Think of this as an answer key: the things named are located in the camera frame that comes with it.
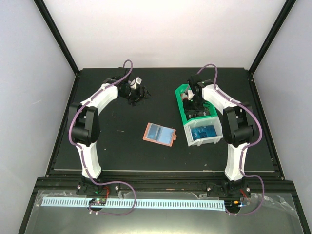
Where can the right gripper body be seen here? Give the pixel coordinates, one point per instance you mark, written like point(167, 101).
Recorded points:
point(195, 103)

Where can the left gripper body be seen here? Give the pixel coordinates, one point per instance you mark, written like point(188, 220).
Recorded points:
point(133, 96)

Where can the green and white card bin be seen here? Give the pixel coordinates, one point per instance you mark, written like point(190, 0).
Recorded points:
point(200, 126)

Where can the blue card stack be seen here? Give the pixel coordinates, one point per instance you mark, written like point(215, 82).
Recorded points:
point(203, 132)

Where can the blue credit card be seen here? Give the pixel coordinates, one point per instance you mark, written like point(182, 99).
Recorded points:
point(154, 132)

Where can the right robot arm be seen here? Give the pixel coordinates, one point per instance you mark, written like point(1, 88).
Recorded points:
point(239, 126)

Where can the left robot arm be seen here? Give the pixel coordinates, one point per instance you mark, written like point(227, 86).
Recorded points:
point(83, 119)

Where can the black card stack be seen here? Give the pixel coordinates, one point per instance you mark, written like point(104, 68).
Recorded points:
point(196, 113)

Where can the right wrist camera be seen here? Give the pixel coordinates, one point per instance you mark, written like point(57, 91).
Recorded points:
point(190, 94)

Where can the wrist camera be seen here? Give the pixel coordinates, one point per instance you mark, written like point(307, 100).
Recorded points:
point(190, 94)
point(135, 83)

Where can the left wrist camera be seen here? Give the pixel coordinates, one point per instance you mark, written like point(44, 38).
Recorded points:
point(135, 83)

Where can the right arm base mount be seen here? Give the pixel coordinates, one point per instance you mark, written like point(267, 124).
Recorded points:
point(227, 189)

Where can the white slotted cable duct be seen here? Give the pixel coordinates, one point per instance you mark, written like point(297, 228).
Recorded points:
point(174, 204)

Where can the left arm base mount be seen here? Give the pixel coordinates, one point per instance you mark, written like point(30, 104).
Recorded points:
point(98, 194)

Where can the left black frame post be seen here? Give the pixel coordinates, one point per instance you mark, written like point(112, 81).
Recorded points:
point(40, 4)

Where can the black frame post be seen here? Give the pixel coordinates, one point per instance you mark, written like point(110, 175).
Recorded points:
point(40, 4)
point(284, 12)

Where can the right black frame post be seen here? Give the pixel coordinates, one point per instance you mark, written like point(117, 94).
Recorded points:
point(284, 12)

